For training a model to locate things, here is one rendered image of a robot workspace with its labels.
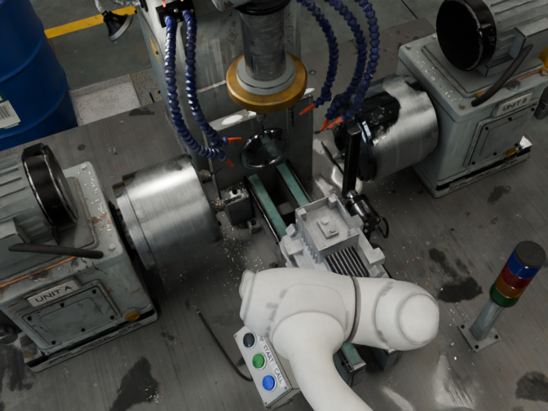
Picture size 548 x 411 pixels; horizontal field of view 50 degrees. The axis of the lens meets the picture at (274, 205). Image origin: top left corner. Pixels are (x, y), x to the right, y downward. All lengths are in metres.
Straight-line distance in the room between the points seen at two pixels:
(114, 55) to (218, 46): 2.12
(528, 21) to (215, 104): 0.79
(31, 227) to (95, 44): 2.50
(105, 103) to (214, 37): 1.34
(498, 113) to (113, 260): 1.01
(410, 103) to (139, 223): 0.72
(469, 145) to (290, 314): 0.97
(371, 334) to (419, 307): 0.08
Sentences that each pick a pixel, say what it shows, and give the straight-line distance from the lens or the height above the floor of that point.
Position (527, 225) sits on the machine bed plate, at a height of 0.80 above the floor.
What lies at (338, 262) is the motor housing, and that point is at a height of 1.09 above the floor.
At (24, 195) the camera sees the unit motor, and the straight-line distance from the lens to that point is 1.23.
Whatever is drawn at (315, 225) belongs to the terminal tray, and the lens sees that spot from 1.33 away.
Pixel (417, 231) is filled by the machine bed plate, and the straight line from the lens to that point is 1.72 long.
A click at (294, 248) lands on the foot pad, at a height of 1.07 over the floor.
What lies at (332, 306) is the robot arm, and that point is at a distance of 0.84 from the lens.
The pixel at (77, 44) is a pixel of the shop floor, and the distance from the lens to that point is 3.71.
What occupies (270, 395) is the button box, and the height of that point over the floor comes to 1.06.
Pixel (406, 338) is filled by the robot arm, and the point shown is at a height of 1.45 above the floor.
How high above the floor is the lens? 2.24
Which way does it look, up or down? 56 degrees down
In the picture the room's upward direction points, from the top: 5 degrees counter-clockwise
